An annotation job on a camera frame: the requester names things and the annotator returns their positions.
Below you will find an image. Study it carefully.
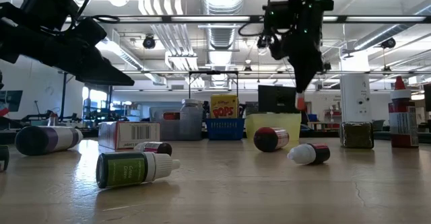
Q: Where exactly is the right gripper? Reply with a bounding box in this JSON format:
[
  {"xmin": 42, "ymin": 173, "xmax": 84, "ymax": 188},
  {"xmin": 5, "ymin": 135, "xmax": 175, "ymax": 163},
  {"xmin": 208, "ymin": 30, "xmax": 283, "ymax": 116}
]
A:
[{"xmin": 269, "ymin": 0, "xmax": 334, "ymax": 94}]

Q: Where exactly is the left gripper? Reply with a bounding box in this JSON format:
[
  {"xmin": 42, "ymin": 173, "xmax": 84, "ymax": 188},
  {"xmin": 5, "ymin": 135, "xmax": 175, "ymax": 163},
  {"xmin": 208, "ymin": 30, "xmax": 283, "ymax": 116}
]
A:
[{"xmin": 0, "ymin": 27, "xmax": 135, "ymax": 86}]

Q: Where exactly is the orange dropper bottle white cap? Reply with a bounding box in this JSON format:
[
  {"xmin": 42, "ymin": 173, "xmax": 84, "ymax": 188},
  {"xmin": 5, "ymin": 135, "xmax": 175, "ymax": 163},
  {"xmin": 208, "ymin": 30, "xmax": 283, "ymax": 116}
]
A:
[{"xmin": 295, "ymin": 91, "xmax": 306, "ymax": 112}]

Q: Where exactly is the yellow corn pops box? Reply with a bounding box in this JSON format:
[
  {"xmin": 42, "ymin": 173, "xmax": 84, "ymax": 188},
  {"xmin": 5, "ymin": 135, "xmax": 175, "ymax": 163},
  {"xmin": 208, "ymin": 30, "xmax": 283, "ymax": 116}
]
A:
[{"xmin": 209, "ymin": 94, "xmax": 239, "ymax": 120}]

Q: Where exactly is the black computer monitor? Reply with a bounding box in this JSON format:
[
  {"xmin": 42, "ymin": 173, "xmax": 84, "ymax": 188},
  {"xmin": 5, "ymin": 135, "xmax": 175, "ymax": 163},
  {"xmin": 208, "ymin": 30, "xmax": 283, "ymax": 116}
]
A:
[
  {"xmin": 423, "ymin": 83, "xmax": 431, "ymax": 112},
  {"xmin": 257, "ymin": 85, "xmax": 300, "ymax": 114}
]

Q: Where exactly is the red background cart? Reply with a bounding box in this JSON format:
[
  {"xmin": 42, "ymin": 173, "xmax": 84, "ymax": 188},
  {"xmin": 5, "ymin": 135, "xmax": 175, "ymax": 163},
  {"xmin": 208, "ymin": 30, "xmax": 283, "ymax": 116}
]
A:
[{"xmin": 324, "ymin": 106, "xmax": 341, "ymax": 124}]

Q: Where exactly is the background storage shelf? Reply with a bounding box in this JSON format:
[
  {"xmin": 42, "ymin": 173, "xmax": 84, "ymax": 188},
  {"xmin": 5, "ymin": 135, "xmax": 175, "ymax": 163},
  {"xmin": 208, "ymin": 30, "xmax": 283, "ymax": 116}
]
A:
[{"xmin": 112, "ymin": 100, "xmax": 151, "ymax": 122}]

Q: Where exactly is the yellow plastic bin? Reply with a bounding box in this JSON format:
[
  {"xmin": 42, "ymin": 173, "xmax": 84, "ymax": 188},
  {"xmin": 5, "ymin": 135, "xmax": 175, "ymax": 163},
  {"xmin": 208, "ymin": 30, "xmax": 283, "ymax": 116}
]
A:
[{"xmin": 244, "ymin": 112, "xmax": 303, "ymax": 141}]

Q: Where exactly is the white column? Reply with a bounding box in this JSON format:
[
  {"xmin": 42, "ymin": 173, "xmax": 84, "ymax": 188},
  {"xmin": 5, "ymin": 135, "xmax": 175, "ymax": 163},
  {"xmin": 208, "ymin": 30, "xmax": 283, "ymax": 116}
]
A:
[{"xmin": 339, "ymin": 50, "xmax": 371, "ymax": 123}]

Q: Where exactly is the red froot loops box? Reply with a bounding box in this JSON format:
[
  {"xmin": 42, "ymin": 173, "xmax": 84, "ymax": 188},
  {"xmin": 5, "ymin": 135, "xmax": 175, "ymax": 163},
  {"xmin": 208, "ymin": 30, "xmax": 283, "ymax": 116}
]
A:
[{"xmin": 96, "ymin": 120, "xmax": 162, "ymax": 151}]

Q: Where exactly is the red dropper bottle white cap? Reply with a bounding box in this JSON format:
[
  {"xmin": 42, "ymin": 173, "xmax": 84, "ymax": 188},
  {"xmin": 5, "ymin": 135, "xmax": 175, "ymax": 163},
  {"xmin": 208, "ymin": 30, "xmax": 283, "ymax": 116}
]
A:
[{"xmin": 286, "ymin": 142, "xmax": 331, "ymax": 166}]

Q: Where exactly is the square herb jar green label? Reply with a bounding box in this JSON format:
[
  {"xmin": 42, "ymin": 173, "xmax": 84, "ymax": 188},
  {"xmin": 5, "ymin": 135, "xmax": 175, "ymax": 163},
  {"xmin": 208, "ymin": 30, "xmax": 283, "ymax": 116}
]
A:
[{"xmin": 339, "ymin": 121, "xmax": 375, "ymax": 150}]

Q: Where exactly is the grey plastic bin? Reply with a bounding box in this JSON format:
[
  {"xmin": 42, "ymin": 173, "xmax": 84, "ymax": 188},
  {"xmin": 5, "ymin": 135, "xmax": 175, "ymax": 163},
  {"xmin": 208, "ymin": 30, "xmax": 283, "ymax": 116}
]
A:
[{"xmin": 147, "ymin": 106, "xmax": 204, "ymax": 142}]

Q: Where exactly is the purple food colouring bottle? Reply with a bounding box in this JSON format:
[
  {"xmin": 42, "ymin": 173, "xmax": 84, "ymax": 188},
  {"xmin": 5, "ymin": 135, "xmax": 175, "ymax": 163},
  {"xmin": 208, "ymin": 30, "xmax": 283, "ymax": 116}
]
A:
[{"xmin": 15, "ymin": 125, "xmax": 84, "ymax": 157}]

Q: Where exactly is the dark background panel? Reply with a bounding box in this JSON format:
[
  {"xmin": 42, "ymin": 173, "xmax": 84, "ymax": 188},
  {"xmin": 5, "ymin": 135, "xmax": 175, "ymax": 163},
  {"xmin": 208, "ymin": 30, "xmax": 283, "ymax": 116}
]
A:
[{"xmin": 0, "ymin": 89, "xmax": 24, "ymax": 113}]

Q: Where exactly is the maroon dropper bottle white cap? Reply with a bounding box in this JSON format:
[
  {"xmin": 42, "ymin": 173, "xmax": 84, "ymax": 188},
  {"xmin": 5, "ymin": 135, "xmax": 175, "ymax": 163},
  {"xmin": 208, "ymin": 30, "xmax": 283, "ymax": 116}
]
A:
[{"xmin": 133, "ymin": 141, "xmax": 173, "ymax": 157}]

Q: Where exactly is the blue plastic basket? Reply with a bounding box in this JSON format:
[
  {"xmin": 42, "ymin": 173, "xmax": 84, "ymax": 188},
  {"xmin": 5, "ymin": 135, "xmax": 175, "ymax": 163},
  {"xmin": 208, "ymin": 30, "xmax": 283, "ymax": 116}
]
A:
[{"xmin": 205, "ymin": 117, "xmax": 246, "ymax": 141}]

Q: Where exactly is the grass green dropper bottle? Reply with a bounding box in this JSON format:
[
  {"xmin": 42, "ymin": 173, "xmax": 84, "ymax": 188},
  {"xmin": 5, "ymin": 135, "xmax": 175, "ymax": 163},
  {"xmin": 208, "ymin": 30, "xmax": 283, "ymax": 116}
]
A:
[{"xmin": 96, "ymin": 151, "xmax": 182, "ymax": 189}]

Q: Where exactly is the LED light bar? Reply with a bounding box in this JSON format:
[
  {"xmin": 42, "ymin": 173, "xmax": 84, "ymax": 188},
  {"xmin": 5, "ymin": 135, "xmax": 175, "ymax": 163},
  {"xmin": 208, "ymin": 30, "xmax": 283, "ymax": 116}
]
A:
[{"xmin": 65, "ymin": 14, "xmax": 431, "ymax": 24}]

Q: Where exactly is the white rectangular ceiling duct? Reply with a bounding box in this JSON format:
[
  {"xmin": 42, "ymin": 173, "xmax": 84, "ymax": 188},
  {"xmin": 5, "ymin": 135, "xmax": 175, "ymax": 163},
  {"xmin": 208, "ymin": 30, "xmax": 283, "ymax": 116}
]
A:
[{"xmin": 100, "ymin": 32, "xmax": 168, "ymax": 86}]

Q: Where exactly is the black background rig frame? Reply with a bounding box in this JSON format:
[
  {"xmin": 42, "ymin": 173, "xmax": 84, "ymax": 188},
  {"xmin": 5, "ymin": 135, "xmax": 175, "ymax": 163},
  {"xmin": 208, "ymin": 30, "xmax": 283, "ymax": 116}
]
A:
[
  {"xmin": 187, "ymin": 70, "xmax": 240, "ymax": 99},
  {"xmin": 59, "ymin": 69, "xmax": 114, "ymax": 124}
]

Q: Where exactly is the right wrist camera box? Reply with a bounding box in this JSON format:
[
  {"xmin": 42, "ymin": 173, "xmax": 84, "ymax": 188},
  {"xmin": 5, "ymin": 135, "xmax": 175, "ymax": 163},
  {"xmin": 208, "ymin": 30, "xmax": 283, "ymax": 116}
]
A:
[{"xmin": 262, "ymin": 1, "xmax": 291, "ymax": 33}]

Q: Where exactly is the grey round ceiling duct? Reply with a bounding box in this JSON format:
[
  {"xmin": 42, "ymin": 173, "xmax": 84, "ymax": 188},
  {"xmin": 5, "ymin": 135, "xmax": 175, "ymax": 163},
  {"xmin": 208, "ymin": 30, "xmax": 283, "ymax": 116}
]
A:
[{"xmin": 352, "ymin": 28, "xmax": 393, "ymax": 52}]

